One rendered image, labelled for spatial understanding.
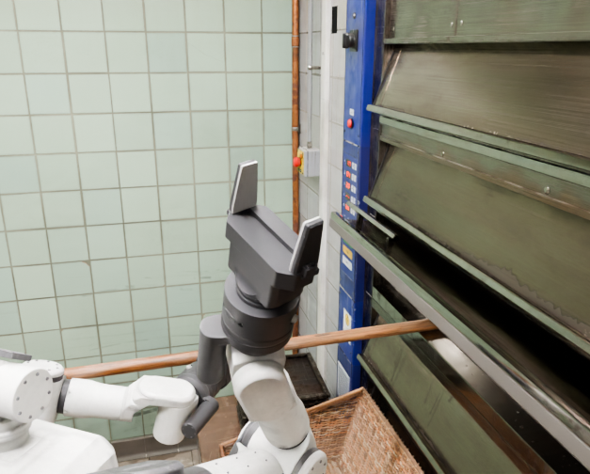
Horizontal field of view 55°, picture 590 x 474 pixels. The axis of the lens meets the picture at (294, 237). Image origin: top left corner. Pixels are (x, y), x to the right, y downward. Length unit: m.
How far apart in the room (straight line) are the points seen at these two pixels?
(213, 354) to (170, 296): 1.95
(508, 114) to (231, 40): 1.54
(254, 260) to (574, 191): 0.58
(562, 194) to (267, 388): 0.58
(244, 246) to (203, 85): 1.87
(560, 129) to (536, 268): 0.24
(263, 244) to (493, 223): 0.68
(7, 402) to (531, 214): 0.88
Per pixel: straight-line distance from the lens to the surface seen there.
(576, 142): 0.97
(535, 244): 1.09
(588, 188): 0.98
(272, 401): 0.74
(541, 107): 1.06
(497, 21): 1.21
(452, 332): 1.06
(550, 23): 1.09
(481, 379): 1.37
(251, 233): 0.60
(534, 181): 1.08
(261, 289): 0.61
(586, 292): 0.99
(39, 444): 0.85
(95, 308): 2.67
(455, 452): 1.46
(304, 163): 2.19
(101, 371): 1.38
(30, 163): 2.50
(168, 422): 1.20
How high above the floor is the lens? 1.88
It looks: 18 degrees down
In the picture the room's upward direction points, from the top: straight up
